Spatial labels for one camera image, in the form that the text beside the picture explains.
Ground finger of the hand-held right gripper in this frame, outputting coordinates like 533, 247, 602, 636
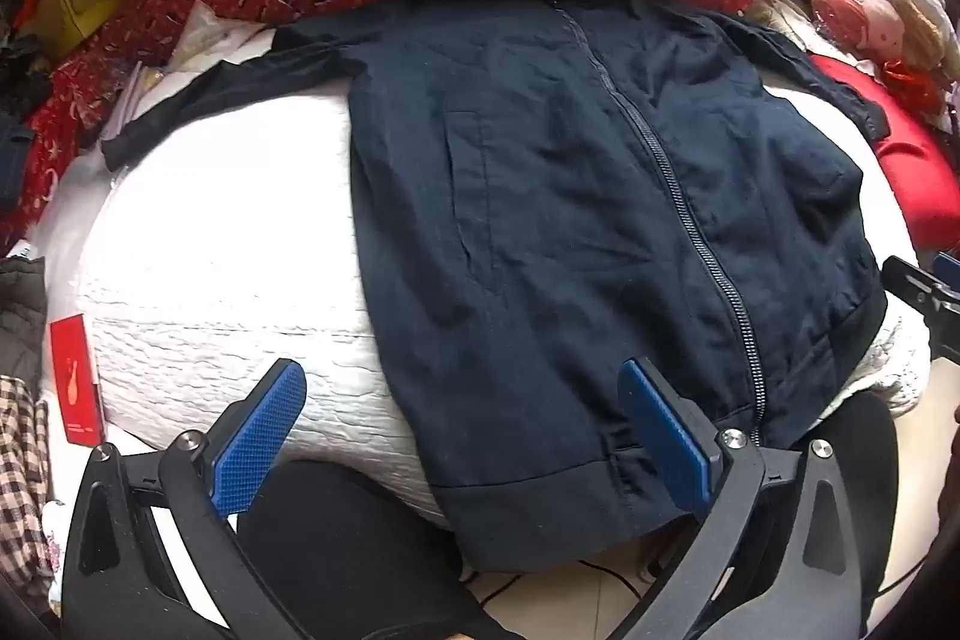
881, 254, 960, 360

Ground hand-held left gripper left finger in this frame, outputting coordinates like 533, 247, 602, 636
60, 356, 308, 640

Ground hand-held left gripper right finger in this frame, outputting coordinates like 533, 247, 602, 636
615, 356, 865, 640

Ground navy zip jacket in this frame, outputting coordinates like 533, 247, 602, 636
101, 0, 893, 573

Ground red pillow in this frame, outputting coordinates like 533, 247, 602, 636
810, 53, 960, 251

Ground person's black pants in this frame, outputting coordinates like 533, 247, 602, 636
236, 389, 901, 640

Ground white quilted bedspread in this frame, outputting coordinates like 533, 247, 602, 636
41, 25, 931, 528

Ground red envelope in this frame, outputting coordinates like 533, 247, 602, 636
49, 314, 106, 447

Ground plaid cloth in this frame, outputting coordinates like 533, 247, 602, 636
0, 374, 57, 611

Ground dark grey quilted garment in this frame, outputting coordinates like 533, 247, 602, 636
0, 256, 47, 386

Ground blond hair doll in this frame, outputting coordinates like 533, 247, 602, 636
810, 0, 947, 116

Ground dark denim cloth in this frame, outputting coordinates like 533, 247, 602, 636
0, 115, 37, 214

